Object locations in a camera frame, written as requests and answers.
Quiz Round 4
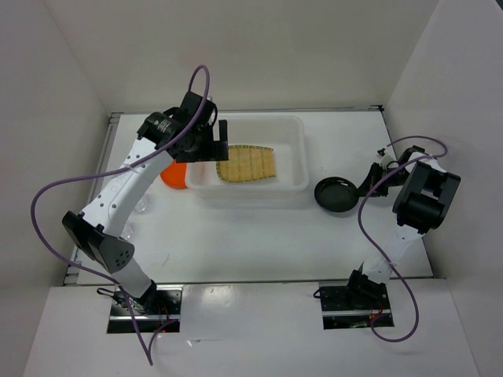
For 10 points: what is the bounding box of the woven bamboo basket tray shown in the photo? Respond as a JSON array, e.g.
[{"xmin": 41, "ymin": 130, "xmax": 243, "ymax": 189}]
[{"xmin": 216, "ymin": 145, "xmax": 277, "ymax": 184}]

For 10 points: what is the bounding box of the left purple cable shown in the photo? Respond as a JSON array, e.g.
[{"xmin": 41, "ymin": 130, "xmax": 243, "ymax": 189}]
[{"xmin": 31, "ymin": 64, "xmax": 211, "ymax": 367}]

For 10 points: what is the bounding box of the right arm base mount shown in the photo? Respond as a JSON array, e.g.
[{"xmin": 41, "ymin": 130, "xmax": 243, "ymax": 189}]
[{"xmin": 313, "ymin": 284, "xmax": 395, "ymax": 330}]

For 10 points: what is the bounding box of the black round plate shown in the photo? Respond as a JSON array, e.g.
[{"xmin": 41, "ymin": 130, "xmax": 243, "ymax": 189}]
[{"xmin": 314, "ymin": 177, "xmax": 359, "ymax": 213}]

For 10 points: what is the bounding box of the orange plastic plate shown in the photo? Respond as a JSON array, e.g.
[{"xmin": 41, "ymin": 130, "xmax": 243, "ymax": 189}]
[{"xmin": 160, "ymin": 161, "xmax": 187, "ymax": 190}]

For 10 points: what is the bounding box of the clear plastic cup lower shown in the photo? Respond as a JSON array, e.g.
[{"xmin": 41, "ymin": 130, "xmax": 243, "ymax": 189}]
[{"xmin": 121, "ymin": 222, "xmax": 134, "ymax": 240}]

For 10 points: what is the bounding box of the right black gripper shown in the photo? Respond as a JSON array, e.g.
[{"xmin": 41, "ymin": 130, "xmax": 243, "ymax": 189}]
[{"xmin": 354, "ymin": 163, "xmax": 409, "ymax": 197}]

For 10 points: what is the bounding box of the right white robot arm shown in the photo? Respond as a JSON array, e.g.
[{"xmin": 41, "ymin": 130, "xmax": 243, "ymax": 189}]
[{"xmin": 344, "ymin": 145, "xmax": 461, "ymax": 309}]

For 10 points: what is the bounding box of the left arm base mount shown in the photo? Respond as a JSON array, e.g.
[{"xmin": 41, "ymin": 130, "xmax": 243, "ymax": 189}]
[{"xmin": 97, "ymin": 284, "xmax": 183, "ymax": 334}]

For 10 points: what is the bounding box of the clear plastic cup upper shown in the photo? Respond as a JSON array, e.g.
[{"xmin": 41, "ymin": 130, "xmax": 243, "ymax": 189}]
[{"xmin": 134, "ymin": 194, "xmax": 152, "ymax": 214}]

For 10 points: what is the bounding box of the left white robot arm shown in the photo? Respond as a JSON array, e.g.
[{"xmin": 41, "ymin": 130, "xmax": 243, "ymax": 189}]
[{"xmin": 62, "ymin": 91, "xmax": 229, "ymax": 314}]

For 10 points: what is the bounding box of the clear plastic cup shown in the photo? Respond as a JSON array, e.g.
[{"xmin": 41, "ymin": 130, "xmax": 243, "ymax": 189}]
[
  {"xmin": 121, "ymin": 222, "xmax": 134, "ymax": 240},
  {"xmin": 134, "ymin": 194, "xmax": 152, "ymax": 214}
]

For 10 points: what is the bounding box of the purple cable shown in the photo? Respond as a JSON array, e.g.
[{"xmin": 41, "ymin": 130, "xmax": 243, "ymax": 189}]
[
  {"xmin": 356, "ymin": 135, "xmax": 451, "ymax": 343},
  {"xmin": 31, "ymin": 64, "xmax": 211, "ymax": 367}
]

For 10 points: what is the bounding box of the translucent plastic bin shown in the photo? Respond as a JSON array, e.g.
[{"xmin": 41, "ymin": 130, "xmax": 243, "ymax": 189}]
[{"xmin": 185, "ymin": 114, "xmax": 310, "ymax": 201}]

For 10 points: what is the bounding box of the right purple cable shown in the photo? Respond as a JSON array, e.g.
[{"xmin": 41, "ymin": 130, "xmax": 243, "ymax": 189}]
[{"xmin": 356, "ymin": 135, "xmax": 451, "ymax": 343}]

